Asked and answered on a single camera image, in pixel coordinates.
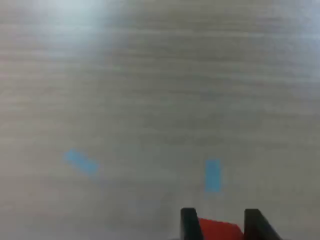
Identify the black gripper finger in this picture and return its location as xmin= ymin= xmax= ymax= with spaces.
xmin=243 ymin=208 xmax=285 ymax=240
xmin=180 ymin=207 xmax=205 ymax=240

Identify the small red cube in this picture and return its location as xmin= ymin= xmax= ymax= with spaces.
xmin=197 ymin=217 xmax=245 ymax=240

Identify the small blue tape mark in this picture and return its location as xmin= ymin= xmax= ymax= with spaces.
xmin=204 ymin=159 xmax=222 ymax=193
xmin=63 ymin=147 xmax=100 ymax=176

